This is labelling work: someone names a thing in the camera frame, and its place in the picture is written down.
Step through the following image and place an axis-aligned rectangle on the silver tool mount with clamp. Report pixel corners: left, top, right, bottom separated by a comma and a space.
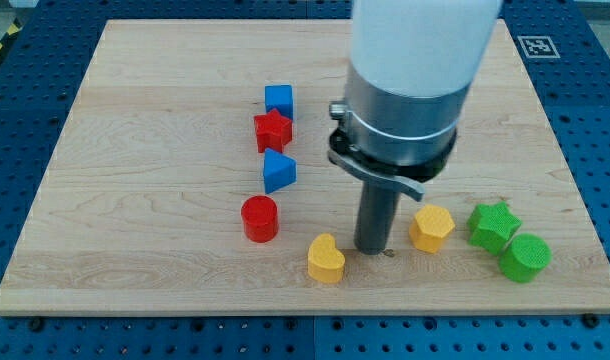
328, 65, 469, 201

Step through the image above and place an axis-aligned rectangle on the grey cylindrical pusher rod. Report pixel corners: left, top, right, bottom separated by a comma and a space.
354, 182, 400, 255

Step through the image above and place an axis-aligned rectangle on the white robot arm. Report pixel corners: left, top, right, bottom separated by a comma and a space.
328, 0, 503, 255

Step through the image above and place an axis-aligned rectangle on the yellow hexagon block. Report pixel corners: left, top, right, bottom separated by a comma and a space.
408, 204, 456, 254

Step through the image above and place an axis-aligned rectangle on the blue triangle block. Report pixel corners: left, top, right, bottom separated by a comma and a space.
262, 148, 297, 194

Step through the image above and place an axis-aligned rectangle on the yellow heart block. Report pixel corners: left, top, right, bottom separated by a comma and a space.
307, 233, 345, 284

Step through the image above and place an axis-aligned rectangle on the green star block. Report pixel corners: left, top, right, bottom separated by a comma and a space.
467, 201, 522, 255

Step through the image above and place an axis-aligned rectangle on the red cylinder block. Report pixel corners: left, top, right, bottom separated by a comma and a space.
241, 195, 279, 243

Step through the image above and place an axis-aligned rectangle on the red star block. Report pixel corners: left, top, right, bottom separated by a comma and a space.
254, 109, 293, 153

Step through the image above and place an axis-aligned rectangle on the blue cube block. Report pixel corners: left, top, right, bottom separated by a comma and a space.
264, 84, 294, 120

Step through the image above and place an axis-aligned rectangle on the green cylinder block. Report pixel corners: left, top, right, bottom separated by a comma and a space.
498, 233, 552, 283

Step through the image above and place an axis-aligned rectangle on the white fiducial marker tag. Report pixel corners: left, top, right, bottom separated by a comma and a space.
518, 35, 560, 59

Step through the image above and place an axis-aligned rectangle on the light wooden board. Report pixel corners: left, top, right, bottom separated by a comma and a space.
0, 20, 610, 317

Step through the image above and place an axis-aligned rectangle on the yellow black hazard tape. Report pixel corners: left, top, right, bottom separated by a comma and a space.
0, 18, 23, 65

